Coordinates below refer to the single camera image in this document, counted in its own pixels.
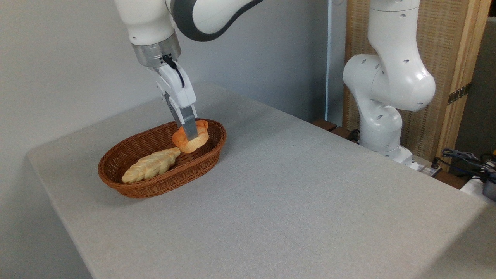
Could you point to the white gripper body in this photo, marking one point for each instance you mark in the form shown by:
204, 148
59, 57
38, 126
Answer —
180, 87

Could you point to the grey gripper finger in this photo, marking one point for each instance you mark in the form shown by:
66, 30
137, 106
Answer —
174, 110
190, 124

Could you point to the orange flower-shaped bread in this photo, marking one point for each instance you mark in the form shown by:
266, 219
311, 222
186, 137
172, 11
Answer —
199, 139

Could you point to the black plug at robot base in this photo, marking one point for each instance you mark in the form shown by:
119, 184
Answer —
436, 164

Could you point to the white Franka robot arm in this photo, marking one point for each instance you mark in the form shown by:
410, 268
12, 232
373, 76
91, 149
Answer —
391, 77

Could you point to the brown wicker basket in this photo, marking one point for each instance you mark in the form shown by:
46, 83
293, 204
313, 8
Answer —
193, 162

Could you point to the pale braided bread loaf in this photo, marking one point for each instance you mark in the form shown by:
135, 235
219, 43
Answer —
151, 164

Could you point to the woven bamboo folding screen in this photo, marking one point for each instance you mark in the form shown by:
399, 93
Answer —
445, 38

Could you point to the black screen hinge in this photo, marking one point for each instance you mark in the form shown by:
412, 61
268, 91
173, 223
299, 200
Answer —
459, 93

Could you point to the grey box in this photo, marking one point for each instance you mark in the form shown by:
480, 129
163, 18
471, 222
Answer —
490, 190

